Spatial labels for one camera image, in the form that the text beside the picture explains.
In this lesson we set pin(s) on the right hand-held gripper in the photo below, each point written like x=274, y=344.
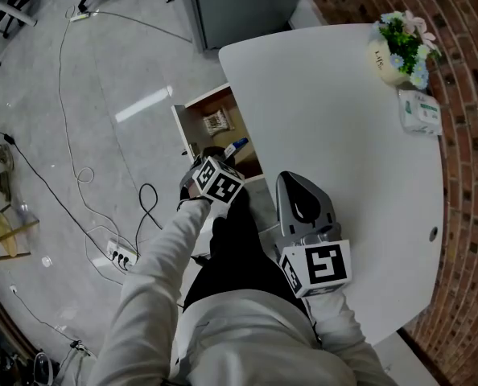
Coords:
x=323, y=264

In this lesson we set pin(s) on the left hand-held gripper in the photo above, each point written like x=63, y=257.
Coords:
x=217, y=183

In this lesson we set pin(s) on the white wooden drawer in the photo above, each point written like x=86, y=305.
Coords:
x=194, y=115

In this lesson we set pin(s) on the person's left forearm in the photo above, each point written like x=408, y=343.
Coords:
x=162, y=264

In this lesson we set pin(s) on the person's right forearm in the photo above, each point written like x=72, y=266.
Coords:
x=331, y=320

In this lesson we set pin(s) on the patterned white packet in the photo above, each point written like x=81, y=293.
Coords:
x=217, y=122

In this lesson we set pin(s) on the person's black trousers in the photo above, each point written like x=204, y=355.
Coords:
x=239, y=264

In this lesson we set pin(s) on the white power strip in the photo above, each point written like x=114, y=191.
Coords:
x=118, y=249
x=80, y=16

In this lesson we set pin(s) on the person's white top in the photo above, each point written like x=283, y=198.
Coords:
x=243, y=336

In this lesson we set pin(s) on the white tissue packet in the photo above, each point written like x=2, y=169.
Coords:
x=420, y=113

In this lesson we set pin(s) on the white refrigerator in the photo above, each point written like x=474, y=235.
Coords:
x=243, y=6

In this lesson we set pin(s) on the cream flower pot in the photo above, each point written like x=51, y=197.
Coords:
x=384, y=66

